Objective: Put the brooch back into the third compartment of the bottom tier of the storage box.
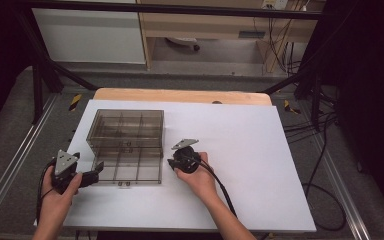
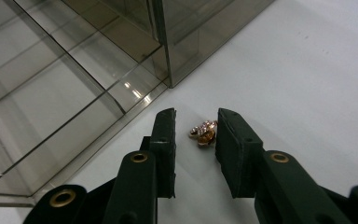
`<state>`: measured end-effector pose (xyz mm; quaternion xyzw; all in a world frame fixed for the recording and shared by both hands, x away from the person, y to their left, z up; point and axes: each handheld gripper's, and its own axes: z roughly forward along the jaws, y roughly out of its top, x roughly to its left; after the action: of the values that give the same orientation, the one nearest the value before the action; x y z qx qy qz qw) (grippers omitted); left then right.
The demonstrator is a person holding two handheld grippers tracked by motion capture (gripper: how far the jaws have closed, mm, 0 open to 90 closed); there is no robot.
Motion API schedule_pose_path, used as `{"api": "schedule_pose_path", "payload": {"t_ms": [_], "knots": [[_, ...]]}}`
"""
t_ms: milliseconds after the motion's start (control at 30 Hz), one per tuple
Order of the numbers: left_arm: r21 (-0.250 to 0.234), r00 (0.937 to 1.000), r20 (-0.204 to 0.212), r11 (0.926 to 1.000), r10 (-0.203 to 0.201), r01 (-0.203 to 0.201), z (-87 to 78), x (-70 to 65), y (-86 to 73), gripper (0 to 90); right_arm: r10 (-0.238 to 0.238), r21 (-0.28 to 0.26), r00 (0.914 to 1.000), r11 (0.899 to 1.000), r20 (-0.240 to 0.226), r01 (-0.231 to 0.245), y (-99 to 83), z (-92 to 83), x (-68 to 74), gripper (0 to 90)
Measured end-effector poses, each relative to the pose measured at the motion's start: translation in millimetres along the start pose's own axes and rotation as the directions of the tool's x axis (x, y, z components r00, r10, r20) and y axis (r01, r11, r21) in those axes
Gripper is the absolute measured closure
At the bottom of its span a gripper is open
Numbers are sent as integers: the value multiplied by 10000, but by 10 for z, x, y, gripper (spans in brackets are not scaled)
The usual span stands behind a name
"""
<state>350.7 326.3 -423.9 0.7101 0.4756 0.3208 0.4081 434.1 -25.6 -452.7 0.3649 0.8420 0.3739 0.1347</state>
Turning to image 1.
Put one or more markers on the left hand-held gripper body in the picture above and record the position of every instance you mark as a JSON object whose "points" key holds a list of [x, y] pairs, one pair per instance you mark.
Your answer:
{"points": [[65, 165]]}

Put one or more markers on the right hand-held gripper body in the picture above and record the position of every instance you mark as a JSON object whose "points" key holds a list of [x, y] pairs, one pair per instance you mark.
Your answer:
{"points": [[186, 158]]}

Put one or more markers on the smoky transparent divided drawer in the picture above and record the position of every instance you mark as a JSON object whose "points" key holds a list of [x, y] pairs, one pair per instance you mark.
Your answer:
{"points": [[126, 173]]}

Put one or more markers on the smoky transparent drawer organizer box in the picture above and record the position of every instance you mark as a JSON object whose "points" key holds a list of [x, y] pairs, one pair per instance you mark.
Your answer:
{"points": [[126, 128]]}

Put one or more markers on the person's right hand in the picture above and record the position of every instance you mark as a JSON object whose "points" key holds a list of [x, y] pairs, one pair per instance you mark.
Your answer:
{"points": [[198, 181]]}

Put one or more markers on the person's left hand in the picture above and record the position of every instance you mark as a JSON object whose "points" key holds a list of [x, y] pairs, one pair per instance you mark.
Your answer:
{"points": [[55, 206]]}

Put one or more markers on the yellow black striped tape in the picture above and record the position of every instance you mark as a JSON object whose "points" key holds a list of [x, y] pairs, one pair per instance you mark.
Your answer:
{"points": [[75, 102], [291, 107]]}

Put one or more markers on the white board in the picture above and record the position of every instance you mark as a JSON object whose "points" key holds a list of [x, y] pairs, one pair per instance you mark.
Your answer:
{"points": [[246, 150]]}

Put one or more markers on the wooden table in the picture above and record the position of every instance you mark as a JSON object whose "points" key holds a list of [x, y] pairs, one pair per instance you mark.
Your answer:
{"points": [[180, 96]]}

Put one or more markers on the black metal stand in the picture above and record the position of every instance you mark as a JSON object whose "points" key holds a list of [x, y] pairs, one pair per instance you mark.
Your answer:
{"points": [[316, 100], [37, 93]]}

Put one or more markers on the white chair base with caster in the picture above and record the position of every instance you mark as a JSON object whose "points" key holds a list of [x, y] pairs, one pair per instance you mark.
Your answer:
{"points": [[183, 41]]}

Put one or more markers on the black curtain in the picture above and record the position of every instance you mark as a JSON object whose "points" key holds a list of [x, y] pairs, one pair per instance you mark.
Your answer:
{"points": [[370, 100], [0, 66]]}

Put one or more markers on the white cabinet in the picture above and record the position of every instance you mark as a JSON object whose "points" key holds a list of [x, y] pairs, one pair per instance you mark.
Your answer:
{"points": [[86, 36]]}

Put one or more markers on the light wooden desk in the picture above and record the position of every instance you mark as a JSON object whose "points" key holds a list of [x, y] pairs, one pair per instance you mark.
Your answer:
{"points": [[196, 28]]}

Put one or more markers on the white power strip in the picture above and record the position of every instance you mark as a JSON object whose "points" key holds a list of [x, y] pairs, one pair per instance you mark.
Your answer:
{"points": [[275, 4]]}

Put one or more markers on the aluminium floor rail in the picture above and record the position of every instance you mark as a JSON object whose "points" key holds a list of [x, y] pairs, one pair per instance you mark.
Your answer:
{"points": [[17, 156], [341, 190]]}

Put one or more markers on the black horizontal frame bar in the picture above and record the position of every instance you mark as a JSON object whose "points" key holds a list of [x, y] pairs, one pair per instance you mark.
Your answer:
{"points": [[180, 9]]}

